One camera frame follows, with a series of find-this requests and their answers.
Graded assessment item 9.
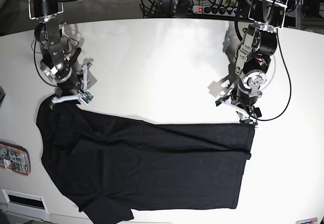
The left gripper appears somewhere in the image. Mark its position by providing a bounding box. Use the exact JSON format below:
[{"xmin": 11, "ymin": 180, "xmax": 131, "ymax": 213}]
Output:
[{"xmin": 219, "ymin": 84, "xmax": 262, "ymax": 128}]

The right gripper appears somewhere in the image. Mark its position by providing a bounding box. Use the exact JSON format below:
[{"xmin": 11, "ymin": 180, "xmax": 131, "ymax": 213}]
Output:
[{"xmin": 49, "ymin": 58, "xmax": 94, "ymax": 110}]

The black T-shirt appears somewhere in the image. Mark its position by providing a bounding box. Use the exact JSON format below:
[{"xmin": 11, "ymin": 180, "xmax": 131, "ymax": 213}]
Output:
[{"xmin": 36, "ymin": 98, "xmax": 255, "ymax": 223}]

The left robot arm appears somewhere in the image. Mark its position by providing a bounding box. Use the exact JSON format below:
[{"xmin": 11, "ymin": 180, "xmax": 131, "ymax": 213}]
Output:
[{"xmin": 216, "ymin": 0, "xmax": 289, "ymax": 127}]

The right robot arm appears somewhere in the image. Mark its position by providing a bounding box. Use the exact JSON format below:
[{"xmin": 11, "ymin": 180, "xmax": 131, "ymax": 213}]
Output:
[{"xmin": 28, "ymin": 0, "xmax": 94, "ymax": 107}]

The orange clear parts case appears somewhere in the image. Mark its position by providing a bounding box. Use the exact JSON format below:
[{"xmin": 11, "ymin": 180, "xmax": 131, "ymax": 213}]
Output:
[{"xmin": 0, "ymin": 141, "xmax": 31, "ymax": 176}]

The white power strip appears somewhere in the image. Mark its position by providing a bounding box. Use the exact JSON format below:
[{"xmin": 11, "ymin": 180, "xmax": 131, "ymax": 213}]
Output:
[{"xmin": 191, "ymin": 5, "xmax": 237, "ymax": 17}]

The red white box corner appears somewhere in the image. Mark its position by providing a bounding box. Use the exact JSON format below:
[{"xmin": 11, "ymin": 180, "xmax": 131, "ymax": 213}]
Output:
[{"xmin": 296, "ymin": 217, "xmax": 318, "ymax": 224}]

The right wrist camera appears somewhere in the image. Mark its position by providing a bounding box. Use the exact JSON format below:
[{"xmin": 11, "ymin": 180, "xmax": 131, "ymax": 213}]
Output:
[{"xmin": 79, "ymin": 90, "xmax": 94, "ymax": 105}]

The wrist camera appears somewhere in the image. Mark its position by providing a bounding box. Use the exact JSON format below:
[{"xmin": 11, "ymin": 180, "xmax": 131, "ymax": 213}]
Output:
[
  {"xmin": 215, "ymin": 98, "xmax": 226, "ymax": 107},
  {"xmin": 79, "ymin": 90, "xmax": 94, "ymax": 105}
]

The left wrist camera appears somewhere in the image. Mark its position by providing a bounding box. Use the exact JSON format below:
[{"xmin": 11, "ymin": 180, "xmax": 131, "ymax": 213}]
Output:
[{"xmin": 215, "ymin": 98, "xmax": 226, "ymax": 107}]

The white table cable grommet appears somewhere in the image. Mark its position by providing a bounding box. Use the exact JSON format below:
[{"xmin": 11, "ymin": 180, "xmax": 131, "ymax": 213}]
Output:
[{"xmin": 1, "ymin": 189, "xmax": 48, "ymax": 213}]

